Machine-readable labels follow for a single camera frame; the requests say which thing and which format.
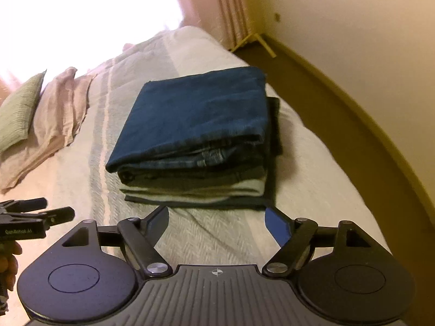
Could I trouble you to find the pink crumpled cloth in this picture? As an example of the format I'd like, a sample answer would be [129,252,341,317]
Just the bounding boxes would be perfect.
[0,67,99,194]

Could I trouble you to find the pink grey striped blanket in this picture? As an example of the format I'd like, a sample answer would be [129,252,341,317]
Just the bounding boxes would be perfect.
[0,27,391,326]

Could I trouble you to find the blue denim jeans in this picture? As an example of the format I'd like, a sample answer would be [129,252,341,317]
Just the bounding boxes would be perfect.
[105,66,267,181]

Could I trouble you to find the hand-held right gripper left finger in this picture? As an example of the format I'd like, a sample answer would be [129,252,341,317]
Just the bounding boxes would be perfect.
[61,206,169,276]

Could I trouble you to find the pink curtain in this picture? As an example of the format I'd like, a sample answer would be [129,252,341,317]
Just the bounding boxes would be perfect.
[166,0,254,51]

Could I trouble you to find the person's left hand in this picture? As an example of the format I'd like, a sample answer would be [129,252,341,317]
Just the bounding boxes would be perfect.
[0,241,23,275]

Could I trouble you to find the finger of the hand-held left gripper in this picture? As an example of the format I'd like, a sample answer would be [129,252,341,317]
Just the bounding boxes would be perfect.
[36,206,76,228]
[0,197,48,214]

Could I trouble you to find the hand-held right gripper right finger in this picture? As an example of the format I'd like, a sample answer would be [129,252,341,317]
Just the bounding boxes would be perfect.
[263,207,374,275]

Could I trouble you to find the black garment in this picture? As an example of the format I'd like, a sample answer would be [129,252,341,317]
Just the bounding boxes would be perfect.
[124,97,282,211]

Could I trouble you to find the yellow stand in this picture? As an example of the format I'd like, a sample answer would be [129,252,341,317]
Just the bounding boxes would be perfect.
[233,32,276,58]

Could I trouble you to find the green pillow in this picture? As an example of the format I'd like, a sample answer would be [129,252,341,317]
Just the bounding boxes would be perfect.
[0,70,47,153]

